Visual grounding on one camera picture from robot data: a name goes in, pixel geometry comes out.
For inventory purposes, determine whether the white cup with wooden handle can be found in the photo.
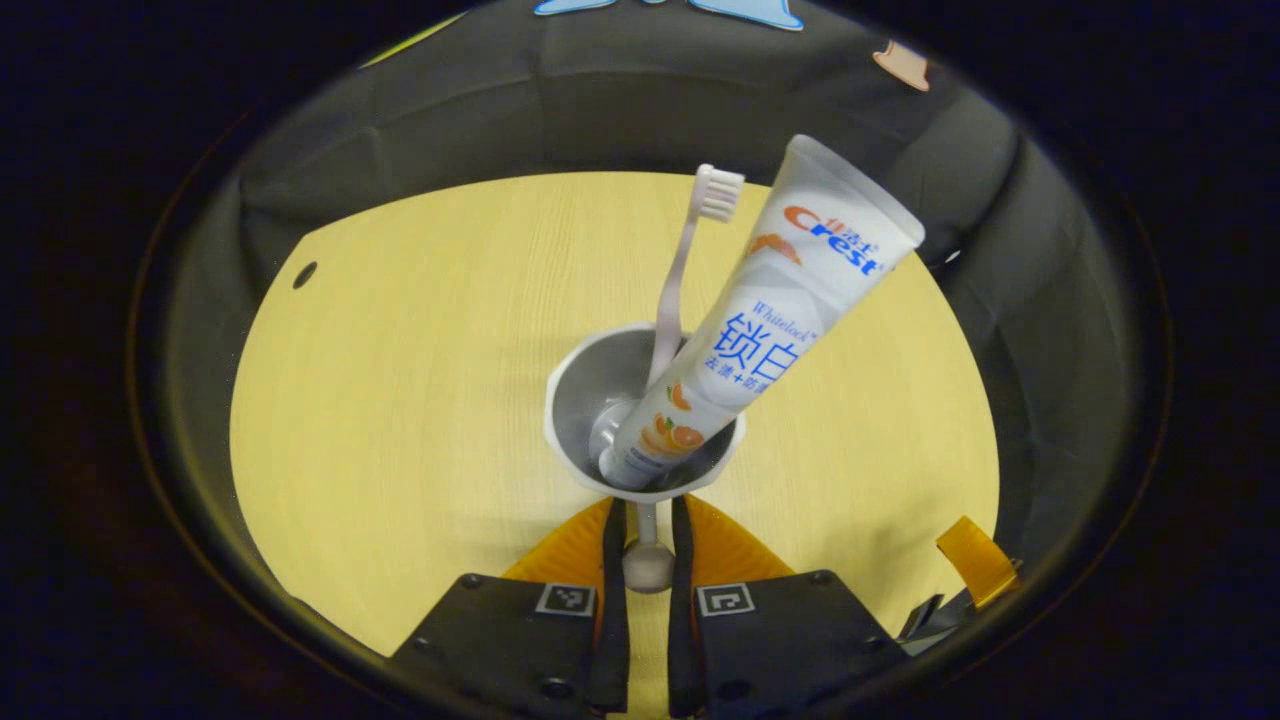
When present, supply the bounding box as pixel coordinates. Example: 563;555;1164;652
543;322;747;595

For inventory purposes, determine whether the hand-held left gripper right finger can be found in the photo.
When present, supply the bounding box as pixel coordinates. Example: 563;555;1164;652
667;494;907;719

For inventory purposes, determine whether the white toothpaste tube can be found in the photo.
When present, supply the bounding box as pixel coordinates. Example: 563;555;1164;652
598;134;927;491

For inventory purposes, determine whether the wooden desktop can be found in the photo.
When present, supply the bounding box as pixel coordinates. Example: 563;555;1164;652
230;172;1001;717

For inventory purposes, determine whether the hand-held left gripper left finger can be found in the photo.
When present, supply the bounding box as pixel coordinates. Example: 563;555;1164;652
390;497;630;717

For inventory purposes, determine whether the white toothbrush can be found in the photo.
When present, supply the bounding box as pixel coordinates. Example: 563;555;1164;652
590;164;747;471

